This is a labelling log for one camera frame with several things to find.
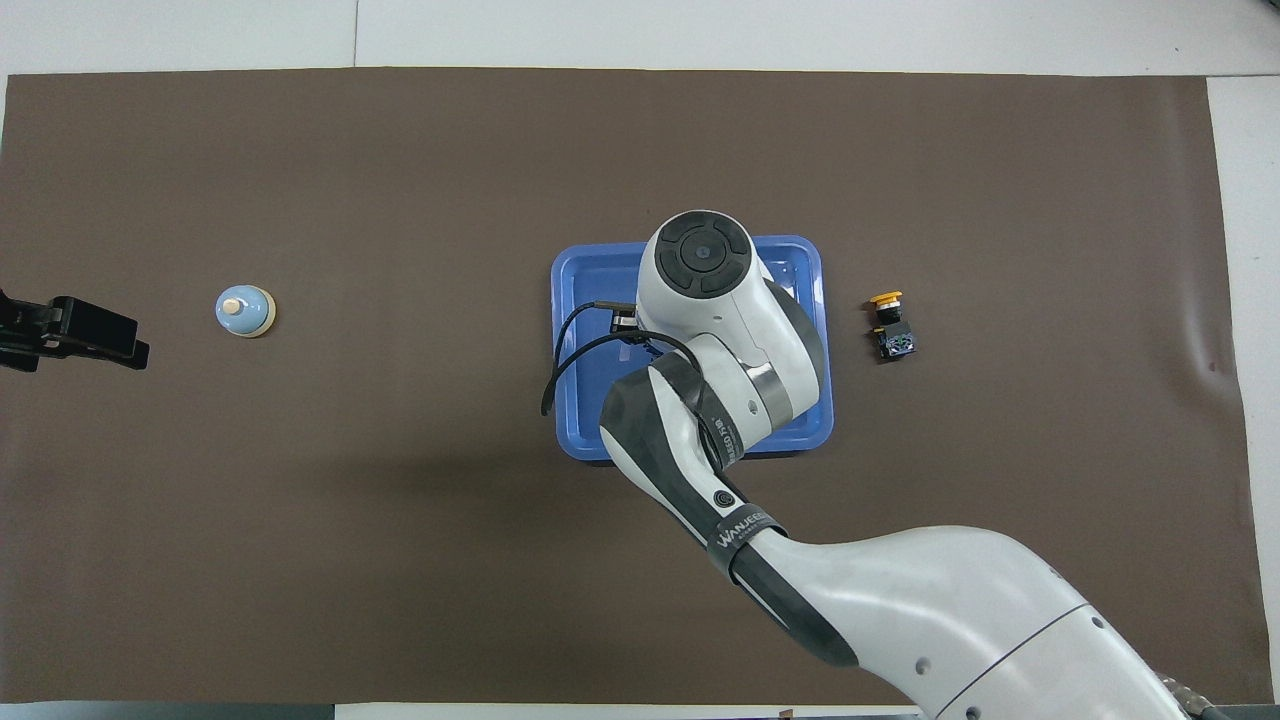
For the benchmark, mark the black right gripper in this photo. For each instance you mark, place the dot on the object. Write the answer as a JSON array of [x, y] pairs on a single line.
[[625, 322]]

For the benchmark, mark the blue plastic tray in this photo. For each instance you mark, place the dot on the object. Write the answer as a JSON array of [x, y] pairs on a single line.
[[590, 290]]

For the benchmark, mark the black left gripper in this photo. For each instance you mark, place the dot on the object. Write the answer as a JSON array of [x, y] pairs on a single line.
[[85, 322]]

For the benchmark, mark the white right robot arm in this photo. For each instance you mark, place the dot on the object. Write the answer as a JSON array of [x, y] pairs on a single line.
[[900, 600]]

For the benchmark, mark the yellow push button switch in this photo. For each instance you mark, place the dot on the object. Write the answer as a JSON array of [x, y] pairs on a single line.
[[893, 342]]

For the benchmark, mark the brown table mat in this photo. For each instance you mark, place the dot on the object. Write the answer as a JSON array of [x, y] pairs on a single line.
[[300, 550]]

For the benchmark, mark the light blue desk bell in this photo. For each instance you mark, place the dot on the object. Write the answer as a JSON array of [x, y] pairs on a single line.
[[243, 312]]

